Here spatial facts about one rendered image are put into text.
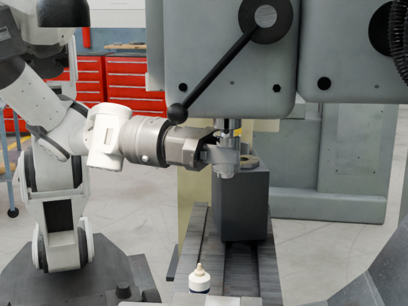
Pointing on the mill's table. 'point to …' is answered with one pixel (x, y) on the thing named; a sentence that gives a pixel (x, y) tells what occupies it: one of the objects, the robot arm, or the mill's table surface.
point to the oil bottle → (199, 281)
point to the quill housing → (243, 84)
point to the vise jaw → (188, 299)
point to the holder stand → (242, 201)
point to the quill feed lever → (280, 16)
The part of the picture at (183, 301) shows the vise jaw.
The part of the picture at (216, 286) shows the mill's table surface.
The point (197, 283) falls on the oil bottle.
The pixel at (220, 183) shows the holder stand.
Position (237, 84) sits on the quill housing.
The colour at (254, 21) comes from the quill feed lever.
